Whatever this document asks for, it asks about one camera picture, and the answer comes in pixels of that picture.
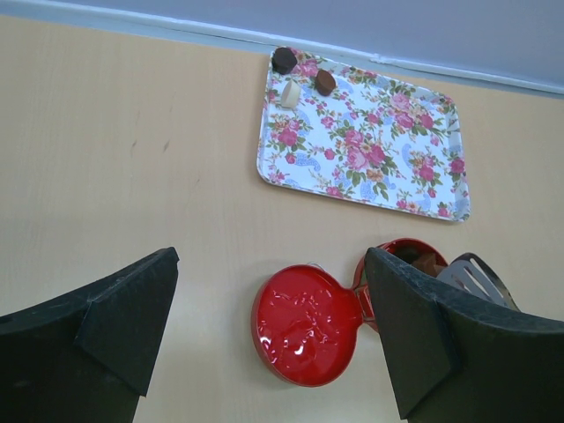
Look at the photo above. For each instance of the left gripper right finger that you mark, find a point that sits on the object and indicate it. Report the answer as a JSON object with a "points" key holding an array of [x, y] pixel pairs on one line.
{"points": [[453, 357]]}

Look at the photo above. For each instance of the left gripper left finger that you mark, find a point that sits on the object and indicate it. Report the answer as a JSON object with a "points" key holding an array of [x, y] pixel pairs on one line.
{"points": [[88, 355]]}

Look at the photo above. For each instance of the metal serving tongs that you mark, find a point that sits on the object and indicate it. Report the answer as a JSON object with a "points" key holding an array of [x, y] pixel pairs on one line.
{"points": [[472, 274]]}

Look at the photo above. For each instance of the white cup chocolate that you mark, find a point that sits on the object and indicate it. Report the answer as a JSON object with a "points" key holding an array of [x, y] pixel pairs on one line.
{"points": [[290, 96]]}

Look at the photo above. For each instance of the brown round chocolate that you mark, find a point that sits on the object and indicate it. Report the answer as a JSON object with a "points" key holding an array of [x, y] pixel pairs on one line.
{"points": [[325, 83]]}

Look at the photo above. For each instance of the red round tin box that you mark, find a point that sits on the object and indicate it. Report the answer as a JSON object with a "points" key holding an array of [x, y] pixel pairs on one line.
{"points": [[406, 249]]}

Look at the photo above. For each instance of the red tin lid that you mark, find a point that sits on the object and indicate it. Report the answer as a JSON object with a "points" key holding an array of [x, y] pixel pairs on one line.
{"points": [[304, 325]]}

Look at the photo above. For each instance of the floral rectangular tray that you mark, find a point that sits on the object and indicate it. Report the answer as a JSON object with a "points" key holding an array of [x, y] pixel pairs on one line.
{"points": [[375, 140]]}

